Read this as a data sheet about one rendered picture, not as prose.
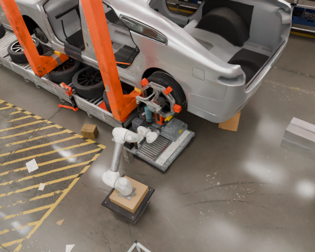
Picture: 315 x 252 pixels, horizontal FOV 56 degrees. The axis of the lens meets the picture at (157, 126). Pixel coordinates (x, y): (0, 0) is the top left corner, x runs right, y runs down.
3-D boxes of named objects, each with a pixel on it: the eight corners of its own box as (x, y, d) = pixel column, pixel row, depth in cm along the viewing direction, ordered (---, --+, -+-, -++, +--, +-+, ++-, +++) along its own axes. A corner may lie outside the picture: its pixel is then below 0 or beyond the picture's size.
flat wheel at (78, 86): (69, 97, 525) (65, 87, 507) (84, 74, 567) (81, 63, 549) (104, 101, 510) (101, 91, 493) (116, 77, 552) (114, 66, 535)
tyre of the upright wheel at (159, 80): (178, 113, 457) (196, 92, 400) (170, 123, 446) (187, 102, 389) (147, 85, 461) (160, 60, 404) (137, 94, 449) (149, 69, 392)
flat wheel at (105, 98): (150, 93, 515) (148, 82, 497) (135, 120, 475) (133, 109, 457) (115, 86, 534) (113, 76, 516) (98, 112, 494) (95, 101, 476)
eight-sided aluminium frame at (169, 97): (176, 119, 426) (174, 91, 385) (173, 122, 423) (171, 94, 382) (146, 105, 450) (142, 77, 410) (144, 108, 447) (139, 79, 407)
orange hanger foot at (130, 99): (149, 95, 474) (146, 78, 448) (128, 115, 448) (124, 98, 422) (141, 91, 481) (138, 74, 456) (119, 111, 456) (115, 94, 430)
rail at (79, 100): (126, 127, 479) (124, 118, 463) (123, 131, 474) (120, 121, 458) (33, 76, 591) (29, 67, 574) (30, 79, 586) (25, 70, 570)
